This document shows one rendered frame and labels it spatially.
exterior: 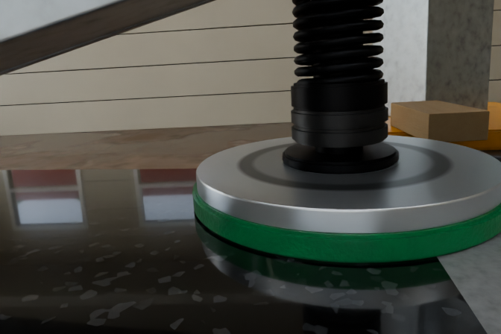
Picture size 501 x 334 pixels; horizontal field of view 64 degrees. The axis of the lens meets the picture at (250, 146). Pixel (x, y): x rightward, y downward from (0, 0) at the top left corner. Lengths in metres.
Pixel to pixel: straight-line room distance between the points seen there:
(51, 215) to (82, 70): 6.68
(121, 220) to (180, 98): 6.22
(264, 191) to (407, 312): 0.10
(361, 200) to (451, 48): 0.81
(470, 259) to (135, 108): 6.57
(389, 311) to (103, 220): 0.20
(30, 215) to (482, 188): 0.30
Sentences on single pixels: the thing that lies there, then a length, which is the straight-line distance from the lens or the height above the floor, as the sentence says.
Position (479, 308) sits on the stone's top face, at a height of 0.83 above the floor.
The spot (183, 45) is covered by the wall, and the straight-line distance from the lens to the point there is 6.46.
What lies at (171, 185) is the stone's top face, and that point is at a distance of 0.36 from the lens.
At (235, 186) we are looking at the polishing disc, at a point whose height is 0.85.
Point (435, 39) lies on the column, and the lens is 0.98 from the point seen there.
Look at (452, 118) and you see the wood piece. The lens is 0.75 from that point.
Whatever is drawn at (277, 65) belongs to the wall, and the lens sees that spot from 6.29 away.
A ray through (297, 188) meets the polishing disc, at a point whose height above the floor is 0.85.
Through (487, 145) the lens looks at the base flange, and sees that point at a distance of 0.89.
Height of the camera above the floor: 0.93
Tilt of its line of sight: 11 degrees down
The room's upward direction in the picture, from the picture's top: 3 degrees counter-clockwise
